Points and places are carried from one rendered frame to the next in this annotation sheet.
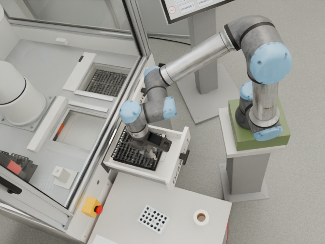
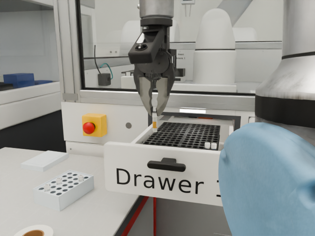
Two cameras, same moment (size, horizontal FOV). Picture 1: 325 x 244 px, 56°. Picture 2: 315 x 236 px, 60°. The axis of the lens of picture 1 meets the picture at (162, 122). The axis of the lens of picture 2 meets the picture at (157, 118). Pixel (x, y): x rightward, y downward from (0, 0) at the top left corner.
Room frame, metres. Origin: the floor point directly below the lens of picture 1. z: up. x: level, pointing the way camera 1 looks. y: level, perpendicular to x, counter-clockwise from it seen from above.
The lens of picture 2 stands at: (0.43, -0.50, 1.12)
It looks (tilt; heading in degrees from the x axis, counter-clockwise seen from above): 13 degrees down; 70
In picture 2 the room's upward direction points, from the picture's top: straight up
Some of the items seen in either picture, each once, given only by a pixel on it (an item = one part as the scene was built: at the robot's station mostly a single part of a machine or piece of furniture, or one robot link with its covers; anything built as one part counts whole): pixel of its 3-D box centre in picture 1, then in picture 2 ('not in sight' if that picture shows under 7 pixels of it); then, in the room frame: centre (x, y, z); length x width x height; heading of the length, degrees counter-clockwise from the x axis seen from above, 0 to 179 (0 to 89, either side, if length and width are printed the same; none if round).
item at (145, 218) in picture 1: (154, 220); (65, 188); (0.42, 0.17, 0.78); 0.12 x 0.08 x 0.04; 44
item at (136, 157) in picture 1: (140, 148); (185, 144); (0.75, 0.14, 0.87); 0.22 x 0.18 x 0.06; 55
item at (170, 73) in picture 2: not in sight; (164, 76); (0.65, 0.07, 1.07); 0.05 x 0.02 x 0.09; 144
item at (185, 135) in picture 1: (178, 158); (170, 173); (0.63, -0.02, 0.87); 0.29 x 0.02 x 0.11; 145
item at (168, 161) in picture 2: (183, 156); (167, 163); (0.62, -0.04, 0.91); 0.07 x 0.04 x 0.01; 145
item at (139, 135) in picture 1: (137, 128); (155, 10); (0.64, 0.10, 1.21); 0.08 x 0.08 x 0.05
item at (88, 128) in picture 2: (98, 209); (89, 127); (0.51, 0.39, 0.88); 0.04 x 0.03 x 0.04; 145
